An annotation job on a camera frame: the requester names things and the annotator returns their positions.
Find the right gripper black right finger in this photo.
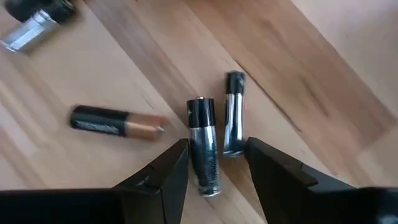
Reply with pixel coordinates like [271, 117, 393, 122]
[244, 136, 359, 224]

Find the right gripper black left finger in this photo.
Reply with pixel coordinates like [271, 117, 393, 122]
[113, 138, 190, 224]

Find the slim black and silver battery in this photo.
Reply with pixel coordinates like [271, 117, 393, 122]
[223, 70, 247, 157]

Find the black and copper battery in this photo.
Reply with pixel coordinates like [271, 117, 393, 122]
[69, 105, 167, 142]

